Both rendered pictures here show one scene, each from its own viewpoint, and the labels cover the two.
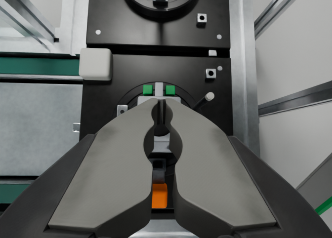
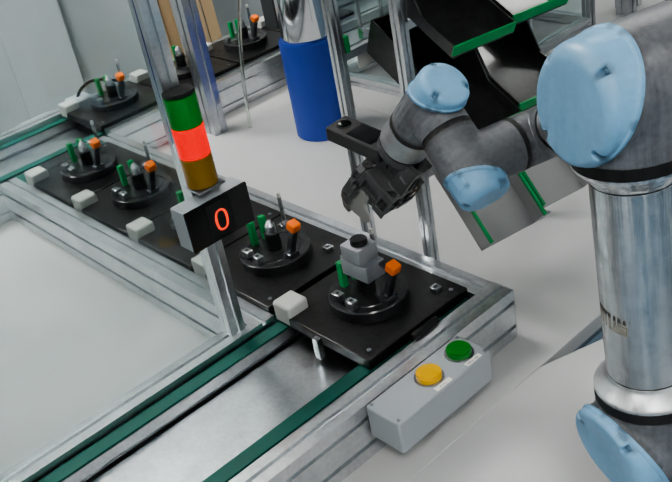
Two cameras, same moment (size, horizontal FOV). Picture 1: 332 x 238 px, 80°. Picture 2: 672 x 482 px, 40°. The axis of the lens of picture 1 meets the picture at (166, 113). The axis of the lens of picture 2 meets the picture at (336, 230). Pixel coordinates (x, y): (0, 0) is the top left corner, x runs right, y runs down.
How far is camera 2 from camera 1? 144 cm
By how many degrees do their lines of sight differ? 52
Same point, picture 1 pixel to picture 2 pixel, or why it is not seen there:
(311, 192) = (478, 235)
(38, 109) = (269, 382)
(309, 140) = (501, 265)
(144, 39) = (304, 280)
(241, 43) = not seen: hidden behind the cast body
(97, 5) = (251, 291)
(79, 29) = (252, 310)
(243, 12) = (349, 232)
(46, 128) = (290, 384)
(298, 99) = (424, 219)
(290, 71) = not seen: hidden behind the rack
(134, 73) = (319, 294)
